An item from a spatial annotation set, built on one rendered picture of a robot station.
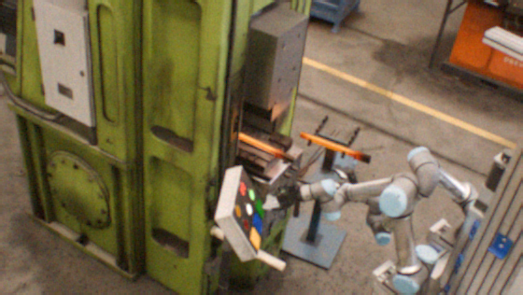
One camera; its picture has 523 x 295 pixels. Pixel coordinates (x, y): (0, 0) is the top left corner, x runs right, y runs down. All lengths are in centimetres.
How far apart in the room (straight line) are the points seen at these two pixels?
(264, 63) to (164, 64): 48
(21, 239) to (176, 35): 201
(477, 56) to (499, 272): 393
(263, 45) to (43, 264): 209
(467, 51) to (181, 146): 411
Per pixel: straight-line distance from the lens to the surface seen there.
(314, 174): 369
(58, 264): 401
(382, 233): 304
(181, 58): 280
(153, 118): 306
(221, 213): 260
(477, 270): 290
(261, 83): 285
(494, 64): 649
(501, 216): 269
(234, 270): 379
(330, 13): 690
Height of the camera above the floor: 298
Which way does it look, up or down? 38 degrees down
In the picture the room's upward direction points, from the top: 8 degrees clockwise
